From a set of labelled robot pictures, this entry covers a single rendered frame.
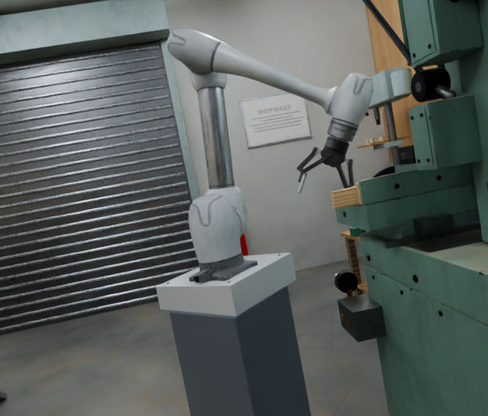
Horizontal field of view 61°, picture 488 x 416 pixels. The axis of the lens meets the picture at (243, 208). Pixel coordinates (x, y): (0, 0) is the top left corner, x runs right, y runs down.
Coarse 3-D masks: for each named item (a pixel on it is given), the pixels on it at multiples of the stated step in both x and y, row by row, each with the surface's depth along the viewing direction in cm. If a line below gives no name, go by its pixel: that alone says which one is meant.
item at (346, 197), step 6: (330, 192) 94; (336, 192) 93; (342, 192) 93; (348, 192) 94; (354, 192) 94; (336, 198) 93; (342, 198) 94; (348, 198) 94; (354, 198) 94; (336, 204) 93; (342, 204) 94; (348, 204) 94; (354, 204) 94
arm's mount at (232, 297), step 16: (256, 256) 159; (272, 256) 152; (288, 256) 149; (192, 272) 155; (256, 272) 134; (272, 272) 141; (288, 272) 148; (160, 288) 145; (176, 288) 139; (192, 288) 134; (208, 288) 130; (224, 288) 125; (240, 288) 127; (256, 288) 133; (272, 288) 140; (160, 304) 146; (176, 304) 141; (192, 304) 136; (208, 304) 131; (224, 304) 127; (240, 304) 127
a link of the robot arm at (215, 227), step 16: (192, 208) 138; (208, 208) 136; (224, 208) 137; (192, 224) 137; (208, 224) 134; (224, 224) 135; (240, 224) 150; (192, 240) 140; (208, 240) 135; (224, 240) 135; (208, 256) 136; (224, 256) 135
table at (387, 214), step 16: (432, 192) 92; (448, 192) 93; (464, 192) 93; (352, 208) 98; (368, 208) 91; (384, 208) 91; (400, 208) 92; (416, 208) 92; (432, 208) 92; (448, 208) 93; (464, 208) 93; (352, 224) 100; (368, 224) 91; (384, 224) 91; (400, 224) 92
